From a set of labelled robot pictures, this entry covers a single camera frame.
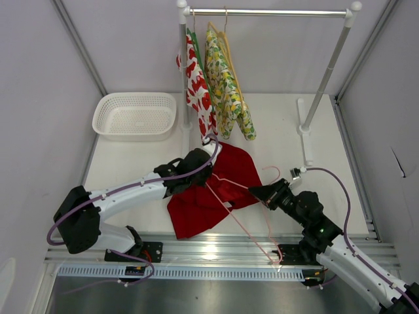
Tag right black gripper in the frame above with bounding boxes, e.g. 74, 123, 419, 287
247, 178, 308, 227

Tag red skirt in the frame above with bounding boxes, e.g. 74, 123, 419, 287
167, 143, 262, 239

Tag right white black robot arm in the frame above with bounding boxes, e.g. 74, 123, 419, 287
249, 179, 418, 313

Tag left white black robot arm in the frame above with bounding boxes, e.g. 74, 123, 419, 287
52, 148, 216, 262

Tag green hanger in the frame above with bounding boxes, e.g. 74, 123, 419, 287
186, 28, 215, 113

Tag yellow wooden hanger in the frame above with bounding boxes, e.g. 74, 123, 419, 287
208, 7, 244, 109

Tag lemon print garment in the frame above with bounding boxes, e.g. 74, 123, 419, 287
204, 27, 257, 141

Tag red flower print garment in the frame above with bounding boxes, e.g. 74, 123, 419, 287
186, 29, 218, 145

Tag white plastic basket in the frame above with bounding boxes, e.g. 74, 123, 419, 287
92, 92, 177, 142

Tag white metal clothes rack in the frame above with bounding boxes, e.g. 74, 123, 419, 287
177, 1, 362, 166

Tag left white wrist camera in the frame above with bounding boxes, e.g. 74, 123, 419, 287
202, 140, 223, 166

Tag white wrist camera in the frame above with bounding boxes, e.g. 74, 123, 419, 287
290, 167, 307, 181
202, 140, 223, 166

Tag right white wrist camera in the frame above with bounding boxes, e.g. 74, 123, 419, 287
290, 167, 307, 181

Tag aluminium rail base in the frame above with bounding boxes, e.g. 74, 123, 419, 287
44, 232, 401, 269

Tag white slotted cable duct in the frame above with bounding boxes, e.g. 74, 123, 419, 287
58, 264, 305, 282

